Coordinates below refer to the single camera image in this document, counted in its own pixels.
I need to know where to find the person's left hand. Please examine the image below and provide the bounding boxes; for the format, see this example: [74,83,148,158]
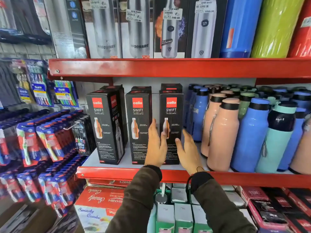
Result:
[144,119,168,168]

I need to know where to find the person's right hand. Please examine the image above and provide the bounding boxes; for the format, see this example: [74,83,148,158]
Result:
[175,130,204,176]

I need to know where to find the black bottle box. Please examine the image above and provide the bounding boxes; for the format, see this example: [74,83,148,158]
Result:
[159,90,184,165]

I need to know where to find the person's left forearm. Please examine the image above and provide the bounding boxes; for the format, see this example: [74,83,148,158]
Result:
[105,165,163,233]

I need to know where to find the person's right forearm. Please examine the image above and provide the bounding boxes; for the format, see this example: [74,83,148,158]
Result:
[189,171,257,233]

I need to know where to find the black wrist thread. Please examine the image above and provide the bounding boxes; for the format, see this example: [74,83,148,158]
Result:
[185,166,205,194]

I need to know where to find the steel bottle cap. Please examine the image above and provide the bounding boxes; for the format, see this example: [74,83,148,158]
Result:
[155,192,168,205]

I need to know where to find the row of black bottle boxes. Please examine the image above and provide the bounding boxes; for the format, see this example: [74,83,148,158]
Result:
[86,83,183,165]

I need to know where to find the flat red box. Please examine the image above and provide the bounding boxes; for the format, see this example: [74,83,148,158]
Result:
[87,178,133,188]

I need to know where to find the group of green white boxes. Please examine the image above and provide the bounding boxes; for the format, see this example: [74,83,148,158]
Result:
[147,183,214,233]

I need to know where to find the group of pastel insulated bottles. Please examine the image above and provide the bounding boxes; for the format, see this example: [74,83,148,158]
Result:
[183,83,311,175]

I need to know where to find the red metal shelf board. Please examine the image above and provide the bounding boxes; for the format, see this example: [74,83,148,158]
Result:
[76,166,311,189]
[48,58,311,83]

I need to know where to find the black toothbrush packs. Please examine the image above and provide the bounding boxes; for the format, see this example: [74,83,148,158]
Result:
[71,114,96,156]

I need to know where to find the red white combo box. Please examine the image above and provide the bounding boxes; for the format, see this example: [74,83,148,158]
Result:
[74,186,125,233]

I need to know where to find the metal display hook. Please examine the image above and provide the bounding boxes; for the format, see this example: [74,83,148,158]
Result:
[63,122,81,131]

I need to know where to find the black flame print bottle carton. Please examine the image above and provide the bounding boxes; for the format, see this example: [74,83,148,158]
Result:
[153,0,189,59]

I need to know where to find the rainbow toothbrush multipack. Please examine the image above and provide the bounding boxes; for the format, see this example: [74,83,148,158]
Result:
[54,80,79,108]

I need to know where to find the white steel bottle carton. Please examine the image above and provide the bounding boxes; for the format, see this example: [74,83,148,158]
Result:
[81,0,122,59]
[119,0,154,59]

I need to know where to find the black steel bottle carton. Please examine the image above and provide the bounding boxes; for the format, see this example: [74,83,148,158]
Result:
[185,0,229,58]

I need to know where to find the stack of red black boxes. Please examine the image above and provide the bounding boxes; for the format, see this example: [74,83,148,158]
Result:
[235,186,311,233]

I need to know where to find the rows of red-blue toothbrush packs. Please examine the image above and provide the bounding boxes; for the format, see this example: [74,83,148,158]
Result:
[0,109,88,218]

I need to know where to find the large blue flask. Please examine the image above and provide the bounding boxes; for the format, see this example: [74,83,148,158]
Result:
[219,0,263,58]

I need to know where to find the blue toothbrush multipack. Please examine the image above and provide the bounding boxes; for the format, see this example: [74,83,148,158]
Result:
[25,59,53,107]

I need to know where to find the grey tall bottle carton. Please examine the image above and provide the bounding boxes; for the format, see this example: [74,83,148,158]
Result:
[43,0,88,59]

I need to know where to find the large green flask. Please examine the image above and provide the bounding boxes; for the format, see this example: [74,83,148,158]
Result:
[251,0,306,58]

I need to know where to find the yellow toothbrush pack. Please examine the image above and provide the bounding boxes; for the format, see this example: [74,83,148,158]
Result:
[11,59,34,104]

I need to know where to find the large red flask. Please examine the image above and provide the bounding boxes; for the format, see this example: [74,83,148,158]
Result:
[287,0,311,58]

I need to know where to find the dark hanging packets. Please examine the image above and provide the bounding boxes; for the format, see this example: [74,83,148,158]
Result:
[0,0,52,45]

